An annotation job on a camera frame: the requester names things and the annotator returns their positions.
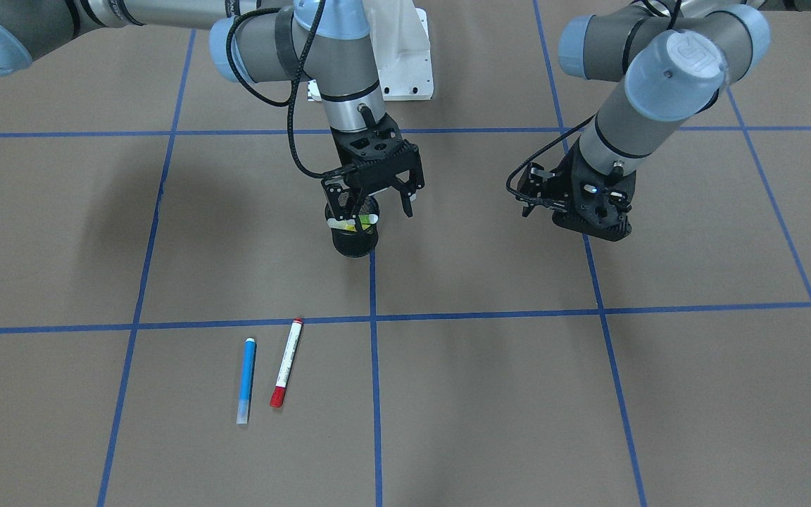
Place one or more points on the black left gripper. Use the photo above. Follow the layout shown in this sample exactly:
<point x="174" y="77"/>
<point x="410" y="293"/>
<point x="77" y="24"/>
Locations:
<point x="566" y="179"/>

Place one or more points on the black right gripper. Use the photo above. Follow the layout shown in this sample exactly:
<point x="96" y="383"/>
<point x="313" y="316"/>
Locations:
<point x="386" y="179"/>

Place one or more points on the blue marker pen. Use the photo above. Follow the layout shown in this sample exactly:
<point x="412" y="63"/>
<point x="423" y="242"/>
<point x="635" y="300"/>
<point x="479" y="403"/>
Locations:
<point x="245" y="382"/>

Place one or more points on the white red-capped marker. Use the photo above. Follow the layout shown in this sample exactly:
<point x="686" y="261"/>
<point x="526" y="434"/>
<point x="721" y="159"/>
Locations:
<point x="286" y="365"/>

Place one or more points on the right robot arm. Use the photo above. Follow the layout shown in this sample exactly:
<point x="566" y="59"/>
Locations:
<point x="250" y="42"/>

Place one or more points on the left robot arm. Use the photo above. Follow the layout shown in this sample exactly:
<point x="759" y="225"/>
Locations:
<point x="668" y="65"/>

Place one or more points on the green highlighter pen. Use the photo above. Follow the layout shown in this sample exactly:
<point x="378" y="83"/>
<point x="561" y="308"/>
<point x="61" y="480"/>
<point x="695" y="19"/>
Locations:
<point x="369" y="219"/>

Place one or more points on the yellow highlighter pen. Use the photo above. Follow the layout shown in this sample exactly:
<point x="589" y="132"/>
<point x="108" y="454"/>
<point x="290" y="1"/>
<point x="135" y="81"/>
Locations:
<point x="344" y="225"/>

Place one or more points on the black mesh pen cup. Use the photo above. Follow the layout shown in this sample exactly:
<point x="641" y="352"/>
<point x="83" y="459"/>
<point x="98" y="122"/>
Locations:
<point x="360" y="243"/>

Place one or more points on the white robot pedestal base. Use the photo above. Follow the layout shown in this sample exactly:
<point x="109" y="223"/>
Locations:
<point x="397" y="33"/>

